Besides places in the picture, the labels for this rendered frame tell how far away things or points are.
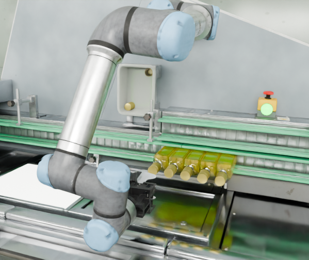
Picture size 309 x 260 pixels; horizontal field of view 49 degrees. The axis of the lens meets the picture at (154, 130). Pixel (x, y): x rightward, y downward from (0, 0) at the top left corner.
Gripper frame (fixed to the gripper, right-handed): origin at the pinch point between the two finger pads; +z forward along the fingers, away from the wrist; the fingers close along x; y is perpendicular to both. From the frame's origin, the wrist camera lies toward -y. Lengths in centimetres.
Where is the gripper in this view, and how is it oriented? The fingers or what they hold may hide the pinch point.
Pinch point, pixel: (143, 180)
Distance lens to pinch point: 108.5
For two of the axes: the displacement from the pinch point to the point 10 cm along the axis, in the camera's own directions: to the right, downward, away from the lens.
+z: 3.2, -2.2, 9.2
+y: 9.5, 0.8, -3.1
